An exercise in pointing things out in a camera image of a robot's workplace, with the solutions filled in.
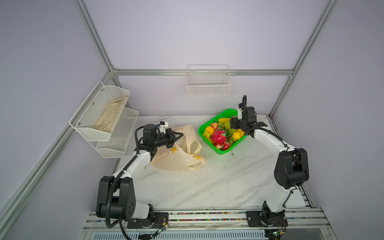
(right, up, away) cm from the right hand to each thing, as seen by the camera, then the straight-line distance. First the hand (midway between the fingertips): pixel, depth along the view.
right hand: (234, 119), depth 93 cm
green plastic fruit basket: (+1, +6, +23) cm, 24 cm away
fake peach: (-12, -4, +8) cm, 15 cm away
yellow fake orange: (-15, -7, +4) cm, 17 cm away
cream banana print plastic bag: (-30, -19, -20) cm, 41 cm away
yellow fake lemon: (+2, -11, +3) cm, 11 cm away
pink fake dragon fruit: (-11, -12, -1) cm, 17 cm away
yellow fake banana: (-6, 0, +11) cm, 12 cm away
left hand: (-32, -9, -13) cm, 36 cm away
